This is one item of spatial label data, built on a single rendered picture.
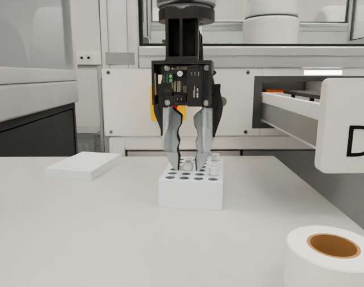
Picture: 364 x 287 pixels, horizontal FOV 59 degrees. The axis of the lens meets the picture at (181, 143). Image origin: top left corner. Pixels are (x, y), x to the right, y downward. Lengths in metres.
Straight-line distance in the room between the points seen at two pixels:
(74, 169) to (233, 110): 0.35
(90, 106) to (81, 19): 1.00
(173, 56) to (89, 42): 3.66
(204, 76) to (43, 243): 0.26
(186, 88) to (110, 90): 0.34
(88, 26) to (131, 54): 3.38
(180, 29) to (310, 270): 0.27
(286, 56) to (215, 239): 0.48
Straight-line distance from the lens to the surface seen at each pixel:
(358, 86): 0.41
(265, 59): 0.72
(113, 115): 0.72
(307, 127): 0.49
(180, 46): 0.38
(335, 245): 0.31
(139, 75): 0.70
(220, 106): 0.44
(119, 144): 0.73
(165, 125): 0.45
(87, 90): 4.06
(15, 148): 1.16
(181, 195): 0.42
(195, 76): 0.38
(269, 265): 0.33
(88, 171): 0.56
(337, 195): 0.85
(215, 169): 0.44
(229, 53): 0.71
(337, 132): 0.41
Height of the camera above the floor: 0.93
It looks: 12 degrees down
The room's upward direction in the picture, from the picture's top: straight up
